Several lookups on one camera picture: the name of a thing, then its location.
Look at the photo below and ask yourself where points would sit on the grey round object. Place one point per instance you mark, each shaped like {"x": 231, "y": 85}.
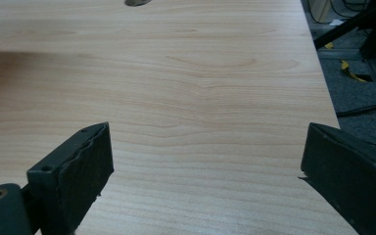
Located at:
{"x": 136, "y": 2}

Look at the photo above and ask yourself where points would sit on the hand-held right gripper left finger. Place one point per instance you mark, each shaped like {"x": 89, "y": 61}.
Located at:
{"x": 78, "y": 169}

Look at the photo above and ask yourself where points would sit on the yellow tape strip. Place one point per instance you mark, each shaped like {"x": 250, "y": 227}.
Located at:
{"x": 351, "y": 71}

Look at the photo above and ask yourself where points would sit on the black metal stand bar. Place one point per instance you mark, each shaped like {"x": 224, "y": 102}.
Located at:
{"x": 349, "y": 26}

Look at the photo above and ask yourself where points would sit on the small yellow tape piece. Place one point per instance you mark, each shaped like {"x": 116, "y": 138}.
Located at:
{"x": 329, "y": 45}

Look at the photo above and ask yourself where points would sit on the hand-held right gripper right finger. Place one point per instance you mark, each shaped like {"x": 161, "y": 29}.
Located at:
{"x": 349, "y": 173}

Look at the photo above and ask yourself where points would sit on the white paper scrap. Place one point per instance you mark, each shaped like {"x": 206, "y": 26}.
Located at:
{"x": 337, "y": 22}

